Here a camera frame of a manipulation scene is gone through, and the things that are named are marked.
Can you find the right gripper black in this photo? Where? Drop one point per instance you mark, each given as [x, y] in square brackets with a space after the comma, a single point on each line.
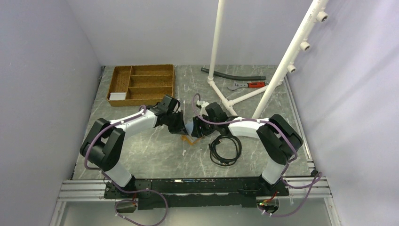
[197, 131]

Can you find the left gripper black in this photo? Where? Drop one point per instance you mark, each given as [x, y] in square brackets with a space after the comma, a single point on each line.
[180, 128]

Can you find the orange card holder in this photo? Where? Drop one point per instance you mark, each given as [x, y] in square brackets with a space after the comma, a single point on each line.
[189, 138]

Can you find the white card stack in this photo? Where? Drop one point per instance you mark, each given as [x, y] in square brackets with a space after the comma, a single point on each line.
[116, 96]

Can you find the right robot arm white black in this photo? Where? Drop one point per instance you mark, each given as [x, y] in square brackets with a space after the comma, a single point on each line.
[279, 139]

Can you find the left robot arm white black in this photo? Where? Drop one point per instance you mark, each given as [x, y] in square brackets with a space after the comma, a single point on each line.
[102, 146]

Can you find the woven brown organizer tray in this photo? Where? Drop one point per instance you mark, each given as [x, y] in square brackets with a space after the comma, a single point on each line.
[143, 84]

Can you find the black foam tube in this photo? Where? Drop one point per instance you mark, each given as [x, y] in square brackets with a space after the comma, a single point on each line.
[239, 78]

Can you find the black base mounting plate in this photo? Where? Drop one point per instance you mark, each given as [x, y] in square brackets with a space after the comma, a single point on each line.
[198, 192]

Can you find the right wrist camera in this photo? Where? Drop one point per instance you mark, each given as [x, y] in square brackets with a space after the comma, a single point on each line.
[203, 105]

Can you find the aluminium rail frame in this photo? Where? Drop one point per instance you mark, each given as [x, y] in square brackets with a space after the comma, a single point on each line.
[91, 191]

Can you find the white PVC pipe frame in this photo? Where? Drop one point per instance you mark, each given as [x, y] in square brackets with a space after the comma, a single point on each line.
[262, 32]

